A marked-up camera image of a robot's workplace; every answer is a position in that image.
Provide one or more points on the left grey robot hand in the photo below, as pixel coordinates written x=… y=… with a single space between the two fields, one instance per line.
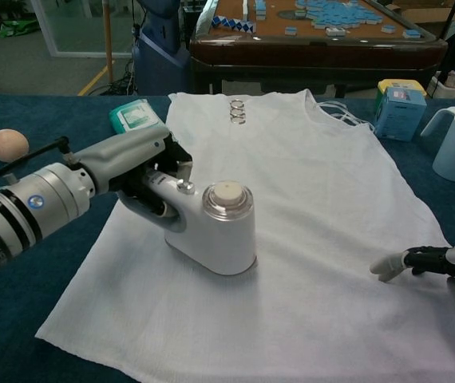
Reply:
x=127 y=153

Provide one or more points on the white handheld steam iron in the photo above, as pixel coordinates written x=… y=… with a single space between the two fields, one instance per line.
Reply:
x=219 y=239

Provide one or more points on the white sleeveless top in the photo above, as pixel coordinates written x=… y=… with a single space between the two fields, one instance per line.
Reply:
x=311 y=179

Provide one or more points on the blue mobile robot base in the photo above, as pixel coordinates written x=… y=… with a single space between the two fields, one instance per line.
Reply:
x=159 y=60

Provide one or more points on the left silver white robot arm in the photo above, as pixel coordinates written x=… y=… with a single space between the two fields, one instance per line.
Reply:
x=24 y=207

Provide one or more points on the green wet wipes pack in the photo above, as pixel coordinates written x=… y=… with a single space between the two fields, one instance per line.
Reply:
x=131 y=117

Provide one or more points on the wooden pole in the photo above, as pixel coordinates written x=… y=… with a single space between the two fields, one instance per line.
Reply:
x=108 y=40

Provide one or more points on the peach egg-shaped ball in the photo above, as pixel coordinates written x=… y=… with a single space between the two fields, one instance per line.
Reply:
x=8 y=144

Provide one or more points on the light blue cardboard box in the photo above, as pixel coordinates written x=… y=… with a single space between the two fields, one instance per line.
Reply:
x=399 y=115

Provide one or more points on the blue white snake puzzle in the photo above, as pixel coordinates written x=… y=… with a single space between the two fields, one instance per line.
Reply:
x=231 y=23

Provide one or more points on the white storage box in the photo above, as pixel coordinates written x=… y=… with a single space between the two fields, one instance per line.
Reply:
x=451 y=91

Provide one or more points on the green bag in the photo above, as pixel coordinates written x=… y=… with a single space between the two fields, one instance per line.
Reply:
x=12 y=28

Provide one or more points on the yellow-lidded container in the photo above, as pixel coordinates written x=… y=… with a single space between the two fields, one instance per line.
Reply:
x=401 y=84

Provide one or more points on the dark teal table cloth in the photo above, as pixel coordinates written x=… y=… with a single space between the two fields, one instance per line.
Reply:
x=20 y=319

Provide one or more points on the brown mahjong table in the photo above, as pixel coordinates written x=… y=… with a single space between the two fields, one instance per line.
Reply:
x=315 y=56

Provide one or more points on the white-faced mahjong tile pair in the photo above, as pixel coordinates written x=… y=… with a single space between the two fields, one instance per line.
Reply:
x=336 y=32

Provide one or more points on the blue mahjong tile pile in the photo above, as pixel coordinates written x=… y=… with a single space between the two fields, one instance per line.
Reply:
x=331 y=12

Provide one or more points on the glass door with white frame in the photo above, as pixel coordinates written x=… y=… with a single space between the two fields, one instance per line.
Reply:
x=48 y=28

